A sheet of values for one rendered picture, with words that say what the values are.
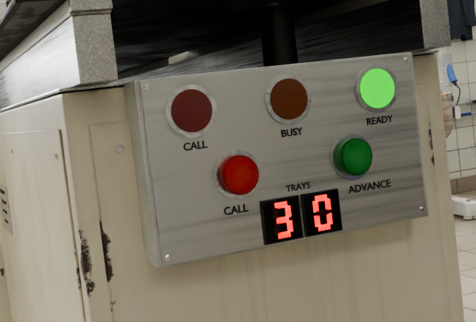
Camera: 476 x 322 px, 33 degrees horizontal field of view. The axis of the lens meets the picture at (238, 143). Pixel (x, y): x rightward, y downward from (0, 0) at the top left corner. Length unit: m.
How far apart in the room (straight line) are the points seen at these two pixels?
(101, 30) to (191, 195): 0.14
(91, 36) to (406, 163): 0.28
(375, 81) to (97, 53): 0.23
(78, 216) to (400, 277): 0.29
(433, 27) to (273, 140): 0.17
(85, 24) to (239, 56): 0.49
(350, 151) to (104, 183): 0.19
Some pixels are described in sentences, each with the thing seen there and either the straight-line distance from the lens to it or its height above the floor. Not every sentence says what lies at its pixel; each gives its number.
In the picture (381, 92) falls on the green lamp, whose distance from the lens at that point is 0.66.
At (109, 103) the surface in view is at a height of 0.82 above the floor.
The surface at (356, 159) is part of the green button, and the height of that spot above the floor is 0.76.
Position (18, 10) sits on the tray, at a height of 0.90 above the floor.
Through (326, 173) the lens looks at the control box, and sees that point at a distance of 0.64.
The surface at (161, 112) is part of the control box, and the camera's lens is 0.59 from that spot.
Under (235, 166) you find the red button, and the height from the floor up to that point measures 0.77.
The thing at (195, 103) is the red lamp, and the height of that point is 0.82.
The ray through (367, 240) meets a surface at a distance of 0.70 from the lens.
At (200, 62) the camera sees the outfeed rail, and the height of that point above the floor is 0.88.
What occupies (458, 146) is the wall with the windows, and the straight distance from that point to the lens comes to 5.79.
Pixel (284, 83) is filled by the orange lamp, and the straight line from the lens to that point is 0.62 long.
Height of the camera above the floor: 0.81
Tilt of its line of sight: 3 degrees down
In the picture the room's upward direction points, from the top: 7 degrees counter-clockwise
